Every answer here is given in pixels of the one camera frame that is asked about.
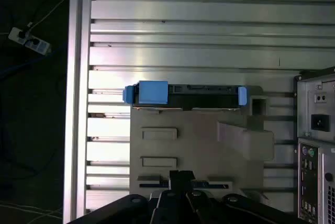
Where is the white power strip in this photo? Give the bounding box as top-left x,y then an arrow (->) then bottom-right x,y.
7,26 -> 52,56

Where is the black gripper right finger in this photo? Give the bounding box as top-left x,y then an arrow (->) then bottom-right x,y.
179,170 -> 312,224

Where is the silver PC case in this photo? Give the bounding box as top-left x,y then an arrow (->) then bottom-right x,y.
294,66 -> 335,224

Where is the white power cable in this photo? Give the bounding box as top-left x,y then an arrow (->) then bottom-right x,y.
26,0 -> 70,30

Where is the hard disk in blue carrier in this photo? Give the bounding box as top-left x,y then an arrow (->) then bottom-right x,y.
122,80 -> 248,111

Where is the grey parts rack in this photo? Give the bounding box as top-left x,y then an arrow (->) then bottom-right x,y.
129,85 -> 275,209

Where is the thin white floor cable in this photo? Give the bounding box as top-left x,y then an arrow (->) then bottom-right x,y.
0,200 -> 64,224

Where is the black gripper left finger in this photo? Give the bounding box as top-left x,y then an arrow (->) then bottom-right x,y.
66,170 -> 185,224

